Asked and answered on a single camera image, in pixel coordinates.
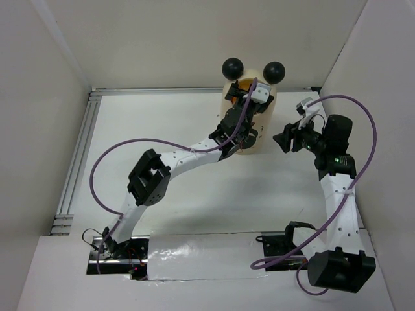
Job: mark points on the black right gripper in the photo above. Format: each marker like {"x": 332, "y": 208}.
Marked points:
{"x": 284, "y": 138}

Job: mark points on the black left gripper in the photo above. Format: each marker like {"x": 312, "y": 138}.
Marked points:
{"x": 235, "y": 91}

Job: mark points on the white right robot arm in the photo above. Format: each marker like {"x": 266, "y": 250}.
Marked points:
{"x": 340, "y": 261}

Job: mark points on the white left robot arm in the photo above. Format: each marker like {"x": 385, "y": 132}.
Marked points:
{"x": 149, "y": 179}

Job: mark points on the cream bin with black ears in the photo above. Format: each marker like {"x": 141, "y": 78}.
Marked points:
{"x": 258, "y": 116}

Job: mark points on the white taped cover sheet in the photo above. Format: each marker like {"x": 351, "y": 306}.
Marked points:
{"x": 203, "y": 257}

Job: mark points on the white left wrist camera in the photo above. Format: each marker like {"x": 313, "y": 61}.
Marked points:
{"x": 261, "y": 93}

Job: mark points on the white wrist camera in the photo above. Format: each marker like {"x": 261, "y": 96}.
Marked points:
{"x": 307, "y": 111}
{"x": 261, "y": 93}

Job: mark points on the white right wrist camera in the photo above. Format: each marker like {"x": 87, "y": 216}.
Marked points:
{"x": 307, "y": 111}

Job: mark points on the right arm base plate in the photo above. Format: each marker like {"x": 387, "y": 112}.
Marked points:
{"x": 275, "y": 245}

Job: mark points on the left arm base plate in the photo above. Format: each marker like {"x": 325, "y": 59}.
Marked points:
{"x": 131, "y": 263}

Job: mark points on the aluminium frame rail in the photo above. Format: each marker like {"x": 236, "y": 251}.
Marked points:
{"x": 245, "y": 193}

